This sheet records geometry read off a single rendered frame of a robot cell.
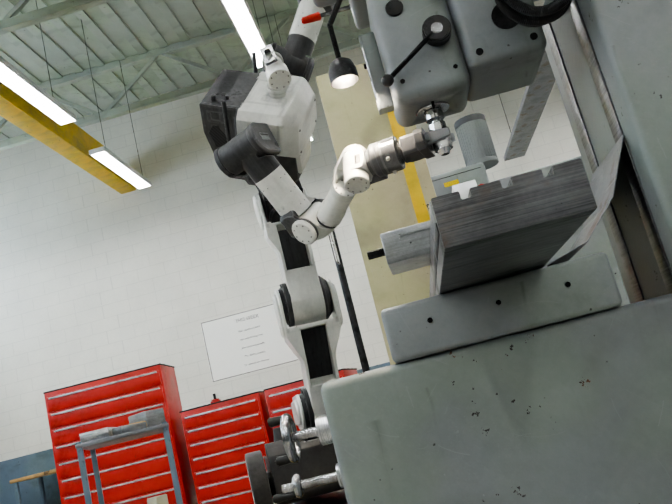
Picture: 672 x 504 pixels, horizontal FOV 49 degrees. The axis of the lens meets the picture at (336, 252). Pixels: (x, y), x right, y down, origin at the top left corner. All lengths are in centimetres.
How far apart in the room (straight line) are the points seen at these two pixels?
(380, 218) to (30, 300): 937
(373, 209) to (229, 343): 775
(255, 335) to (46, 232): 377
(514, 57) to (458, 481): 97
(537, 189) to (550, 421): 64
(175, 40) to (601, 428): 994
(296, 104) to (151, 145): 1004
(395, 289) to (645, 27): 207
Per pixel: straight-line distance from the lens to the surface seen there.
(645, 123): 171
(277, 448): 217
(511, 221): 113
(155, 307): 1159
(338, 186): 197
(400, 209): 361
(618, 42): 177
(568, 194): 115
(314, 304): 233
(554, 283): 165
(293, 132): 217
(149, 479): 681
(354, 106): 379
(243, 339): 1114
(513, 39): 186
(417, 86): 183
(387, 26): 190
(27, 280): 1253
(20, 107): 921
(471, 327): 162
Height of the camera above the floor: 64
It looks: 12 degrees up
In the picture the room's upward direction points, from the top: 14 degrees counter-clockwise
